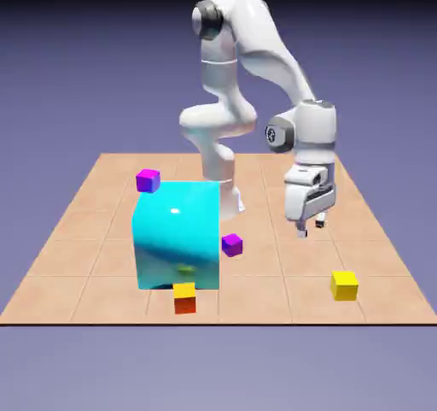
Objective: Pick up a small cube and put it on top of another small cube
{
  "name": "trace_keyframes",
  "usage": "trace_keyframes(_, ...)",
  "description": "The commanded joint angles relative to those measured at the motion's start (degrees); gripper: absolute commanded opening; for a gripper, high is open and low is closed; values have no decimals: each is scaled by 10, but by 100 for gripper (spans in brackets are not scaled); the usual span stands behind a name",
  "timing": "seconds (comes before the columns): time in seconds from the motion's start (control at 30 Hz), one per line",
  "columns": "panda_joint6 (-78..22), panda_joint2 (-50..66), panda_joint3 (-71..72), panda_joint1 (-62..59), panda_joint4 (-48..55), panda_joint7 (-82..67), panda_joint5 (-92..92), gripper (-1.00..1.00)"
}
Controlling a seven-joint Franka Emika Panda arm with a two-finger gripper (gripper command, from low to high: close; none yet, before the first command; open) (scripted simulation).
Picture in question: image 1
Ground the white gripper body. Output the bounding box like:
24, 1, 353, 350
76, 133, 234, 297
283, 180, 336, 230

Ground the small yellow cube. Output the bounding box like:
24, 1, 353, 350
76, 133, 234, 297
329, 270, 359, 302
172, 281, 196, 300

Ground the small purple cube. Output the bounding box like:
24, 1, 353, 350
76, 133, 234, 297
220, 232, 244, 258
135, 168, 161, 194

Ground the small orange cube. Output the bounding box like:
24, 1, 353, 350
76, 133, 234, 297
173, 296, 198, 315

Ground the large cyan box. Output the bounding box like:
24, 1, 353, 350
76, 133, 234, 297
131, 180, 220, 291

